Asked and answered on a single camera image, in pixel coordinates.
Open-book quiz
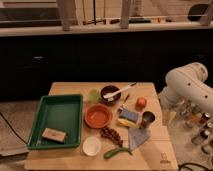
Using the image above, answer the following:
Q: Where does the green plastic tray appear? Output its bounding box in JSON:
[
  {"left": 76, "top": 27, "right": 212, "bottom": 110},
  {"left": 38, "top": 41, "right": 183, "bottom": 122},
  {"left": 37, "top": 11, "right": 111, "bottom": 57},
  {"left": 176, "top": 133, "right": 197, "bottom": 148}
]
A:
[{"left": 27, "top": 94, "right": 83, "bottom": 150}]

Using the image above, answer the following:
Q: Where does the green cucumber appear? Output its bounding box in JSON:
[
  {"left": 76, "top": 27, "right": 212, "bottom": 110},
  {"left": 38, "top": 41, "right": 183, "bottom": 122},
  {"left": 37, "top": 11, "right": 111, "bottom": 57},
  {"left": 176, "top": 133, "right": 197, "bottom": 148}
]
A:
[{"left": 104, "top": 147, "right": 133, "bottom": 159}]

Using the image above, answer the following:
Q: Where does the dark brown bowl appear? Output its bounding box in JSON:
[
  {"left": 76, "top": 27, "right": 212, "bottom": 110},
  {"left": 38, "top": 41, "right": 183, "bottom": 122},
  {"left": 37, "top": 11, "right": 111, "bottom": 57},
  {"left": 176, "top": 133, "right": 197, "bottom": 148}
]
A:
[{"left": 100, "top": 85, "right": 122, "bottom": 106}]

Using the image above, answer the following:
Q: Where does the metal cup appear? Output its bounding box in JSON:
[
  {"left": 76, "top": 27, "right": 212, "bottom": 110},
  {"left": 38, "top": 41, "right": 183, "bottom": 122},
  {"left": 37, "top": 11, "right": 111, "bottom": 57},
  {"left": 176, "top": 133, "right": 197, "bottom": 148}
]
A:
[{"left": 140, "top": 111, "right": 155, "bottom": 128}]

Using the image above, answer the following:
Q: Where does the red bowl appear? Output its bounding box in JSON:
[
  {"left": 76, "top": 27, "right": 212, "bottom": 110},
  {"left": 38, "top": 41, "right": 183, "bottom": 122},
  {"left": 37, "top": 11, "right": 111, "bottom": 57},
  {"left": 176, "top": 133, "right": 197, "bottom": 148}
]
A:
[{"left": 84, "top": 105, "right": 112, "bottom": 129}]

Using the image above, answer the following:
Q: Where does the tan sponge block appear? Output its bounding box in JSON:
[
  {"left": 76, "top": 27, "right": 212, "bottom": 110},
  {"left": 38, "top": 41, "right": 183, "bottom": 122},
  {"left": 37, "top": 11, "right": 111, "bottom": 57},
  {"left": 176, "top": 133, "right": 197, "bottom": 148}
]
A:
[{"left": 42, "top": 128, "right": 66, "bottom": 143}]

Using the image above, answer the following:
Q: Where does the red apple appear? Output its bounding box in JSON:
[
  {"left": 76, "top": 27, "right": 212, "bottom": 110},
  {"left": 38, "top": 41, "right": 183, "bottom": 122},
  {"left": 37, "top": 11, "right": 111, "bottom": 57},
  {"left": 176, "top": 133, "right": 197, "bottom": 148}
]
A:
[{"left": 136, "top": 97, "right": 147, "bottom": 107}]

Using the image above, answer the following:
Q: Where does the black floor cable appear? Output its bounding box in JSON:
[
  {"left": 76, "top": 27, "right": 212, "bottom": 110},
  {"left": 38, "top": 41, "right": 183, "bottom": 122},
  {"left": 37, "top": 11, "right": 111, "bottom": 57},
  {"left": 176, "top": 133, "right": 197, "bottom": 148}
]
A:
[{"left": 0, "top": 111, "right": 28, "bottom": 145}]

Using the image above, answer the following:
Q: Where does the dark grape bunch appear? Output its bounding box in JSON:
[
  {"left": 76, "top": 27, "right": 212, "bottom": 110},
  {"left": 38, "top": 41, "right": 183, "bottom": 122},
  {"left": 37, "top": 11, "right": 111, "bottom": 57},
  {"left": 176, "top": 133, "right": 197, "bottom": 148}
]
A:
[{"left": 100, "top": 127, "right": 123, "bottom": 147}]

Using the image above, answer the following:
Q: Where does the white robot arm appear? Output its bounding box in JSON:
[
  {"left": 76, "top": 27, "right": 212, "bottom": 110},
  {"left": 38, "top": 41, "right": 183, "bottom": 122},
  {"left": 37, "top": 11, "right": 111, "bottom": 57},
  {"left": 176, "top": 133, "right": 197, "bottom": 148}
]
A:
[{"left": 159, "top": 62, "right": 213, "bottom": 114}]

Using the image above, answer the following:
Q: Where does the blue sponge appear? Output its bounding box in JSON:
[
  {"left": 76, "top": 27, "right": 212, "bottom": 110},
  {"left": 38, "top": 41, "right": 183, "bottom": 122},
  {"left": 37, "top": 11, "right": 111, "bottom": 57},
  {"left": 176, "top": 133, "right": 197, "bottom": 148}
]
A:
[{"left": 119, "top": 109, "right": 138, "bottom": 122}]

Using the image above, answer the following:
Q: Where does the small dark pen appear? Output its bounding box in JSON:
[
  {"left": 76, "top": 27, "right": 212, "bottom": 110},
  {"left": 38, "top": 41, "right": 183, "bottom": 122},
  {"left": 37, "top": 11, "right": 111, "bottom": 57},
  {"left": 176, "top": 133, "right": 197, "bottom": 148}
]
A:
[{"left": 124, "top": 94, "right": 130, "bottom": 103}]

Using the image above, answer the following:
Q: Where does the yellow banana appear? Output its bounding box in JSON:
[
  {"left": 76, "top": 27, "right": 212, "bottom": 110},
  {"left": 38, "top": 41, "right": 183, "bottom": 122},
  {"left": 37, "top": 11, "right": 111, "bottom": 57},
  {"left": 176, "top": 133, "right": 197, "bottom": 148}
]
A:
[{"left": 117, "top": 118, "right": 139, "bottom": 128}]

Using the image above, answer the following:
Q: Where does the grey folded cloth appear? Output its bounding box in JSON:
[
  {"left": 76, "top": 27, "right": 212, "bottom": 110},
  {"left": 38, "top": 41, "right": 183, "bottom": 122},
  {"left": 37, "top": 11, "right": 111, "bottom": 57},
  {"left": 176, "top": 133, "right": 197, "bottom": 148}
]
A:
[{"left": 128, "top": 128, "right": 151, "bottom": 151}]

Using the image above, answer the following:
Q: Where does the green cup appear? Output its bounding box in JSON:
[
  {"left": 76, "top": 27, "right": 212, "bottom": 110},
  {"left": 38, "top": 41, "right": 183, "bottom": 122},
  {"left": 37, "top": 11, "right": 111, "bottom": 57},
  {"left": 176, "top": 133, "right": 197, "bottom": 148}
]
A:
[{"left": 88, "top": 89, "right": 100, "bottom": 103}]

